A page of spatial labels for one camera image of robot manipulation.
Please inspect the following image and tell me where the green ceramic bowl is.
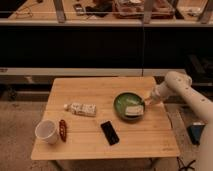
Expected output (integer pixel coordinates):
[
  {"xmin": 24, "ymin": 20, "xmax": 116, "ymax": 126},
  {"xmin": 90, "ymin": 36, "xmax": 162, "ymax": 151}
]
[{"xmin": 113, "ymin": 92, "xmax": 145, "ymax": 121}]

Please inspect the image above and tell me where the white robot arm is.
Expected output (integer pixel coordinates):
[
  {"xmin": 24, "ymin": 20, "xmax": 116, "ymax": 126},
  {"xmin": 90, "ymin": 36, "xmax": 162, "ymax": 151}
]
[{"xmin": 145, "ymin": 71, "xmax": 213, "ymax": 171}]

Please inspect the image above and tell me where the white sponge block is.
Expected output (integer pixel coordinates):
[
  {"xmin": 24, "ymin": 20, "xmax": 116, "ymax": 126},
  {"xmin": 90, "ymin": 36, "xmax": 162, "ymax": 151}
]
[{"xmin": 125, "ymin": 105, "xmax": 144, "ymax": 116}]

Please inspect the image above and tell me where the black smartphone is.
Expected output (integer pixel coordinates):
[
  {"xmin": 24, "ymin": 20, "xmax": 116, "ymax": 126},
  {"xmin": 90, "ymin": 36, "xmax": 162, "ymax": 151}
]
[{"xmin": 101, "ymin": 121, "xmax": 119, "ymax": 145}]

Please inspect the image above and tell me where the dark blue box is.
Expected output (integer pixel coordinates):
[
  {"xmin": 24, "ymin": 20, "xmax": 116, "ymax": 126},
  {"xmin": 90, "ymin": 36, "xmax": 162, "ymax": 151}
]
[{"xmin": 187, "ymin": 125, "xmax": 204, "ymax": 145}]

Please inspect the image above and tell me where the wooden table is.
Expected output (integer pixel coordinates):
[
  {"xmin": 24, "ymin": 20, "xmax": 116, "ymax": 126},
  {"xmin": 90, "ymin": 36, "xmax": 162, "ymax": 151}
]
[{"xmin": 31, "ymin": 77, "xmax": 180, "ymax": 160}]

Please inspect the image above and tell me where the white plastic bottle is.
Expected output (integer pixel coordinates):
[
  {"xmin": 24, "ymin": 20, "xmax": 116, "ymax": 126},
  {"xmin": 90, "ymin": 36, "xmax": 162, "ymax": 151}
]
[{"xmin": 64, "ymin": 103, "xmax": 96, "ymax": 117}]

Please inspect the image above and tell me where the tray with items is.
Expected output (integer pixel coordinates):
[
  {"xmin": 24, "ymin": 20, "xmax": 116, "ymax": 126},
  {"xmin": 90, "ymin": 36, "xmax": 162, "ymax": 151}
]
[{"xmin": 113, "ymin": 0, "xmax": 175, "ymax": 19}]

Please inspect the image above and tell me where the long workbench shelf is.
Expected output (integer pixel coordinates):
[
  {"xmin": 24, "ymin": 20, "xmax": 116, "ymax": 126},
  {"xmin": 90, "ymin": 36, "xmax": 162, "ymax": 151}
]
[{"xmin": 0, "ymin": 0, "xmax": 213, "ymax": 27}]

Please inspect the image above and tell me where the white paper cup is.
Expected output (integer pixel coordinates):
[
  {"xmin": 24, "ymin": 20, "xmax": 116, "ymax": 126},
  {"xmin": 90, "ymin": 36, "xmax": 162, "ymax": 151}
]
[{"xmin": 35, "ymin": 120, "xmax": 58, "ymax": 144}]

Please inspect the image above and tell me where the black cable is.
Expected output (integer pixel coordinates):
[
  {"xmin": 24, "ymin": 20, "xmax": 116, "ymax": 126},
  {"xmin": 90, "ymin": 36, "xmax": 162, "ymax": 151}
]
[{"xmin": 175, "ymin": 156, "xmax": 198, "ymax": 171}]

